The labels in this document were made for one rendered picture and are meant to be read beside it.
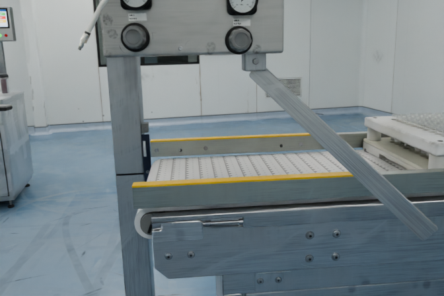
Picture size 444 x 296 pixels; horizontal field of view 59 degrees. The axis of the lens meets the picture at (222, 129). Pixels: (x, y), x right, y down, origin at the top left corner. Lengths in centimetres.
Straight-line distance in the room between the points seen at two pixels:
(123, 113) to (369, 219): 50
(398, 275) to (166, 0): 56
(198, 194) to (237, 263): 12
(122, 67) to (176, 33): 34
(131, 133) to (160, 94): 486
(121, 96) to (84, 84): 487
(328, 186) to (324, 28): 581
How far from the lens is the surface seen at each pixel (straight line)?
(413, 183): 64
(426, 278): 78
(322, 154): 84
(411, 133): 73
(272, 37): 50
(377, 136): 87
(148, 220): 58
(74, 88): 571
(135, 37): 47
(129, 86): 82
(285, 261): 62
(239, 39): 47
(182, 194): 56
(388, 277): 75
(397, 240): 67
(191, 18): 49
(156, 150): 82
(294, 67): 614
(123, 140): 84
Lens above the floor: 105
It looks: 11 degrees down
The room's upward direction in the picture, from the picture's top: 1 degrees counter-clockwise
